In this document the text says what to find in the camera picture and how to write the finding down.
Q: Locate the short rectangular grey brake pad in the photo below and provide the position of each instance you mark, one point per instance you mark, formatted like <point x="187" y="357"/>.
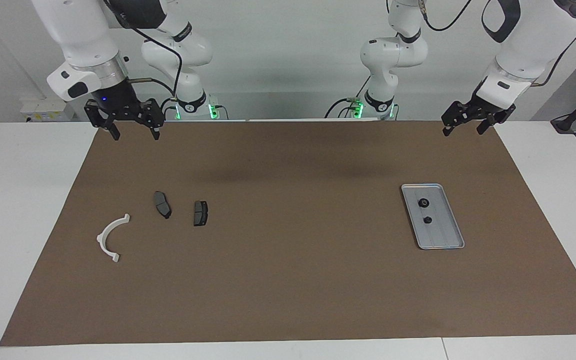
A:
<point x="200" y="213"/>

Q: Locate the brown table mat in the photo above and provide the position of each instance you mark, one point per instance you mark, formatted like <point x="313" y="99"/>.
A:
<point x="288" y="280"/>

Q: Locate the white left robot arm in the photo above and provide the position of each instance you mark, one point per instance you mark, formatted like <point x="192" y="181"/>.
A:
<point x="530" y="40"/>

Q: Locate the large black bearing gear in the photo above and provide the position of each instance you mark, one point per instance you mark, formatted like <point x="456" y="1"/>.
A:
<point x="424" y="203"/>

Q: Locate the white curved plastic bracket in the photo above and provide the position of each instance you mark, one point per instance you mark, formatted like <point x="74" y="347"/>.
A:
<point x="101" y="239"/>

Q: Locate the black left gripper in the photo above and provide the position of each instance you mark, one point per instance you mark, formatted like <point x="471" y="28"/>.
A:
<point x="480" y="107"/>

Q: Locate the silver metal tray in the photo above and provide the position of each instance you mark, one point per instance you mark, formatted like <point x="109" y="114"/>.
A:
<point x="443" y="230"/>

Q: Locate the white power strip box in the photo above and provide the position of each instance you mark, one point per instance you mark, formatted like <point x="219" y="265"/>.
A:
<point x="43" y="110"/>

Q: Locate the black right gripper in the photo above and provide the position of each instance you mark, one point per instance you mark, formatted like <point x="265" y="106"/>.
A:
<point x="118" y="102"/>

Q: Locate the long curved grey brake pad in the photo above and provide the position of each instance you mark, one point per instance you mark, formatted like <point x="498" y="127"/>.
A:
<point x="162" y="204"/>

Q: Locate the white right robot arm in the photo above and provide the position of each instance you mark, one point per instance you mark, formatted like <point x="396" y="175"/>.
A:
<point x="83" y="35"/>

